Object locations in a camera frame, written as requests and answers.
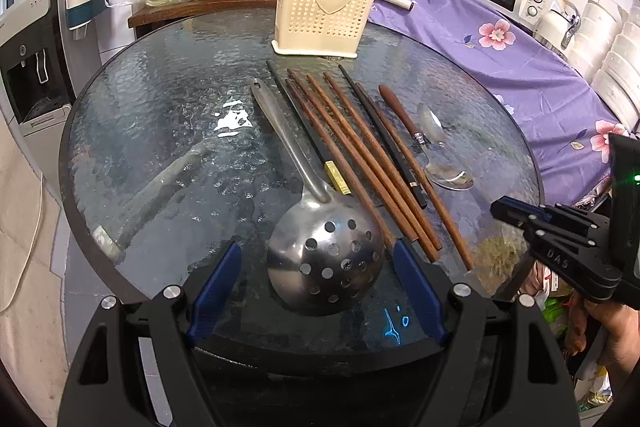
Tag brown wooden chopstick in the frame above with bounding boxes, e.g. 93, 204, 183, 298
306, 74, 439, 261
323, 72, 442, 262
354, 81, 475, 271
285, 80, 395, 253
287, 68, 420, 243

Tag wooden-handled steel spoon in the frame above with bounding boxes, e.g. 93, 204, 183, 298
378, 84, 474, 191

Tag steel slotted skimmer ladle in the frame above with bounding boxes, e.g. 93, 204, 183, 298
250, 80, 384, 315

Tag small steel spoon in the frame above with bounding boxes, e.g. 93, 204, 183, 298
418, 103, 446, 146

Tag black chopstick gold tip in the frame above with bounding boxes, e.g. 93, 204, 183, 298
266, 60, 352, 195

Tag person's right hand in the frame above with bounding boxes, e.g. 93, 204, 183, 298
565, 291, 639, 393

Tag purple floral cloth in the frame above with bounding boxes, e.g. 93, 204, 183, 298
369, 0, 627, 208

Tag round glass table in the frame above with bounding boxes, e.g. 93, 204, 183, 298
60, 9, 544, 353

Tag stacked white bowls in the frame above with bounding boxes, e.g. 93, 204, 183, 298
567, 0, 639, 132

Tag cream perforated utensil holder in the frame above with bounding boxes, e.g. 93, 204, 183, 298
271, 0, 374, 58

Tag water dispenser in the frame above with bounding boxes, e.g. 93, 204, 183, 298
1, 0, 101, 197

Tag wooden sink counter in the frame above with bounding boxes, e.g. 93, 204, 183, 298
128, 0, 277, 39

